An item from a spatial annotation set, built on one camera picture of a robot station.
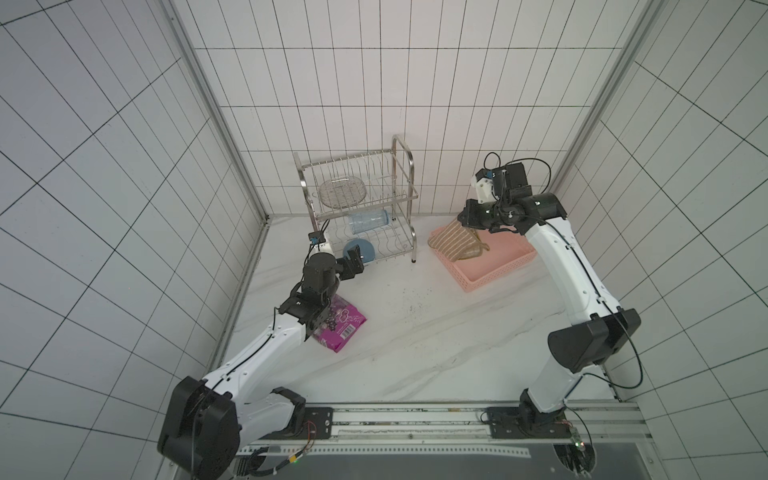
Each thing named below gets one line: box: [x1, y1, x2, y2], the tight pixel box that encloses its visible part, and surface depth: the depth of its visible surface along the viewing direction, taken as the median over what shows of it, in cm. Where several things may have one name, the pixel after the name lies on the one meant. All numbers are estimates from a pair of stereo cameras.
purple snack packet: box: [312, 294, 367, 353], surface depth 87 cm
